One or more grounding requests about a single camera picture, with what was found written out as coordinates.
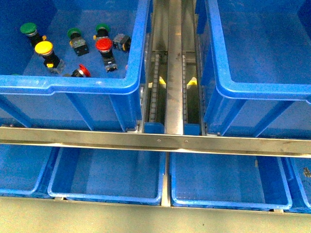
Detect right roller track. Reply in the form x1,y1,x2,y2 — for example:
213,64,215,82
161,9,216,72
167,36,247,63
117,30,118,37
182,54,188,124

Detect lower blue bin far left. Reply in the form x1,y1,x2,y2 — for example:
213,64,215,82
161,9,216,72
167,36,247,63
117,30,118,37
0,144,59,199

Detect left roller track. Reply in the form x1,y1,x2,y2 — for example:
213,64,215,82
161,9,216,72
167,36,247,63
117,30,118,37
148,53,162,123

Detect green button far left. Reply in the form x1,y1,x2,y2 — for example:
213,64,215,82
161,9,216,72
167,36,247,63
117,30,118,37
20,22,47,48

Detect green button right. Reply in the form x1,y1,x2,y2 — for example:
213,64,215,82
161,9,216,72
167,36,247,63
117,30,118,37
93,23,110,41

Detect large blue bin left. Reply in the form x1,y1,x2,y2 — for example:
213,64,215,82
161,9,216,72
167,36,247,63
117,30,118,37
0,0,153,132

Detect yellow mushroom push button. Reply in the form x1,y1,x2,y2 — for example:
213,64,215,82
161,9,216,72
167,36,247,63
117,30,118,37
35,40,65,74

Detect button contact block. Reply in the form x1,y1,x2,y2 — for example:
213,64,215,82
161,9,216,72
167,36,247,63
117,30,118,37
113,33,131,52

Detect large blue bin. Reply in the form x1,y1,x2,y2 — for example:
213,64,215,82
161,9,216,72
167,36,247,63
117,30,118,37
195,0,311,139
0,0,153,132

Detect steel rack front rail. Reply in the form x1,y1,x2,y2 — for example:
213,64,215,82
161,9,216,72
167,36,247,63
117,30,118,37
0,127,311,158

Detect red mushroom push button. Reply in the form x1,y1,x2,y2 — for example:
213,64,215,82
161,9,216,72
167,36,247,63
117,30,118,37
95,37,118,72

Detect steel centre divider rail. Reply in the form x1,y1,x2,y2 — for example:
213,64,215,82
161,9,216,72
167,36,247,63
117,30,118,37
165,0,183,135

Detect lower blue bin centre-right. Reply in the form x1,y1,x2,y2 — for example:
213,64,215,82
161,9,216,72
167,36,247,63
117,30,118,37
170,153,293,211

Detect green button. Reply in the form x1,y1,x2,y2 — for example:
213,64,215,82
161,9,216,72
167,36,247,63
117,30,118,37
67,28,89,56
93,23,110,41
20,22,47,48

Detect green button middle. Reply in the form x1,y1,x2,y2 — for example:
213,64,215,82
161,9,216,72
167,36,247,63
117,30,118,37
67,28,89,56

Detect red button lying sideways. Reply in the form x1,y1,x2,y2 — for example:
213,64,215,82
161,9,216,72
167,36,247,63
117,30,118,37
63,64,91,78

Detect roller track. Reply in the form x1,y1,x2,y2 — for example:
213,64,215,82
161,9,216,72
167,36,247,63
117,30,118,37
148,53,162,123
182,54,188,124

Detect lower blue bin far right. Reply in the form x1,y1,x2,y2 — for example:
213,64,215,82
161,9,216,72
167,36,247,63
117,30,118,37
281,157,311,214

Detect large blue bin right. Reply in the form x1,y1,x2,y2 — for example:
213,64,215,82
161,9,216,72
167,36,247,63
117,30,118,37
195,0,311,139

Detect lower blue bin centre-left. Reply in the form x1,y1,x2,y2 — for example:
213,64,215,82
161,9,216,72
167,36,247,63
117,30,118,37
48,148,165,205

